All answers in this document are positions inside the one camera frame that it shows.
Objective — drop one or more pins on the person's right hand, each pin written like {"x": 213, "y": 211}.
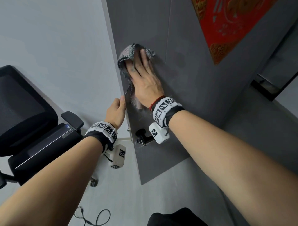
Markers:
{"x": 146, "y": 86}

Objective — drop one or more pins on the person's left hand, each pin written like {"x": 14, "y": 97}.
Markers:
{"x": 115, "y": 114}

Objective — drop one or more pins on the grey cleaning cloth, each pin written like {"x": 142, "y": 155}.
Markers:
{"x": 126, "y": 53}

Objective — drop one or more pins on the grey door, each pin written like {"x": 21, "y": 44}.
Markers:
{"x": 191, "y": 93}

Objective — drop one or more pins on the person's left forearm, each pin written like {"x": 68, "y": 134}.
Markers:
{"x": 51, "y": 186}

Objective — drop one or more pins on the person's right forearm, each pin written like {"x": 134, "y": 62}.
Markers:
{"x": 244, "y": 167}

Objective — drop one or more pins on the black white marker wristband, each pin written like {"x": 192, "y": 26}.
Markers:
{"x": 168, "y": 111}
{"x": 102, "y": 133}

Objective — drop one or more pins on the black laptop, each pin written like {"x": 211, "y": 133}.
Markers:
{"x": 51, "y": 144}

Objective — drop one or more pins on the black office chair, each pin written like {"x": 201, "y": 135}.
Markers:
{"x": 23, "y": 116}

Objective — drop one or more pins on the red gold paper decoration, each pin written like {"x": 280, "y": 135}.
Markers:
{"x": 228, "y": 28}

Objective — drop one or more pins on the black clothing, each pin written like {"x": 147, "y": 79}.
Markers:
{"x": 177, "y": 218}

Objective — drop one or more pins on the black framed window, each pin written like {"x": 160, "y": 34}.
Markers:
{"x": 270, "y": 87}

